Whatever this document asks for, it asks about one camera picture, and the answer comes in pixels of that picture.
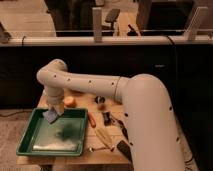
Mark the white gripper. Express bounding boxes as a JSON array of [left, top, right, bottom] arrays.
[[44, 92, 64, 114]]

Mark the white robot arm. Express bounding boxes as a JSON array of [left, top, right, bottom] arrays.
[[37, 59, 185, 171]]

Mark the green plastic tray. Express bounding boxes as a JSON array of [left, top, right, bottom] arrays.
[[16, 108, 88, 157]]

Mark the orange fruit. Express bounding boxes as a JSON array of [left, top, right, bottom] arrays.
[[64, 96, 77, 108]]

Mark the orange carrot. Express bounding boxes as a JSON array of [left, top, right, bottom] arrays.
[[88, 113, 96, 128]]

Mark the small metal cup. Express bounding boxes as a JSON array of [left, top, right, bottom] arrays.
[[94, 96, 105, 104]]

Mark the small black clip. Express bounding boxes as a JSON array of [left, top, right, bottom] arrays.
[[102, 112, 111, 126]]

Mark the yellow corn cob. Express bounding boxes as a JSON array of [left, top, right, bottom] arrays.
[[95, 127, 114, 151]]

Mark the white railing bar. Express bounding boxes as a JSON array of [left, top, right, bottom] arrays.
[[0, 35, 213, 47]]

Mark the wooden table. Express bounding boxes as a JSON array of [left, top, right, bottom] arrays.
[[17, 89, 129, 166]]

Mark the metal fork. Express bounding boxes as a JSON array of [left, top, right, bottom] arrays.
[[88, 147, 109, 152]]

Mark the black remote control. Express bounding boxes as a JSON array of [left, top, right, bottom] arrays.
[[117, 140, 132, 161]]

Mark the black office chair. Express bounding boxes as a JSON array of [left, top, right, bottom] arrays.
[[102, 9, 120, 30]]

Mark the black handled knife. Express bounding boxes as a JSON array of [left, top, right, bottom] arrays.
[[117, 120, 128, 140]]

